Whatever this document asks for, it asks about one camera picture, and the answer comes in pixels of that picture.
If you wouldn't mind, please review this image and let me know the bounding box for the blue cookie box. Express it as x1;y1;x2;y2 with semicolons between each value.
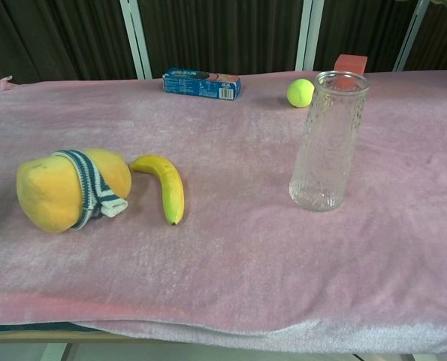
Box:
162;67;242;102

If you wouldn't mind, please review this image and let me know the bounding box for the clear glass vase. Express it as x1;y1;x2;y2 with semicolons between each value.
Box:
288;70;371;213

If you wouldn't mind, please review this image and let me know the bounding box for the white partition post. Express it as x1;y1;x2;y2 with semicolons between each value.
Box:
294;0;325;72
392;0;431;72
119;0;153;80

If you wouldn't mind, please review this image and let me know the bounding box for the yellow banana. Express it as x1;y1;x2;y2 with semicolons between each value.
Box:
128;154;186;226

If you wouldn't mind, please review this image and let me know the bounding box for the yellow-green tennis ball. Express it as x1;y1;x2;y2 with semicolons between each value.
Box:
286;77;316;109

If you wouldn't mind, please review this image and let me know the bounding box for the red-orange block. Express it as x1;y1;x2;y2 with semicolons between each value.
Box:
334;53;369;91

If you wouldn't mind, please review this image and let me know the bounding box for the yellow plush toy striped scarf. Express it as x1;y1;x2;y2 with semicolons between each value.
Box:
16;147;133;235

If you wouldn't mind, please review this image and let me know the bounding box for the pink fleece table cloth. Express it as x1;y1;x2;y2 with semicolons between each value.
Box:
0;70;447;354

